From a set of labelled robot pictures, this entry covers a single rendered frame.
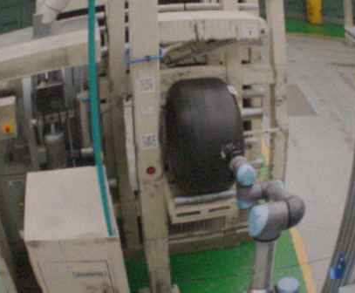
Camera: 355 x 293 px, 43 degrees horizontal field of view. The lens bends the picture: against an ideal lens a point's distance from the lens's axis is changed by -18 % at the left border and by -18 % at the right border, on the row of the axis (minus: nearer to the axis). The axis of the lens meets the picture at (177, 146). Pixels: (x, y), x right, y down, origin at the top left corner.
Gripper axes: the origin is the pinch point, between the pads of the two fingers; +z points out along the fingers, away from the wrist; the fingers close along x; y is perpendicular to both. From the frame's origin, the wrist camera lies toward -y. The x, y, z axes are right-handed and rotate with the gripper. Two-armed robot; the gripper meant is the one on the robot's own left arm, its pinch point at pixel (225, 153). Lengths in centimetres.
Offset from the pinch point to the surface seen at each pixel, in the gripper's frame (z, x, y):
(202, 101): 12.3, 6.7, 21.4
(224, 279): 54, -15, -117
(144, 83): 18.1, 32.3, 31.7
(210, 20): 41, -7, 60
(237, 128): 4.4, -7.5, 9.2
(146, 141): 21.7, 32.4, 1.8
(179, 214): 20.0, 19.4, -38.9
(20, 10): 968, 238, 64
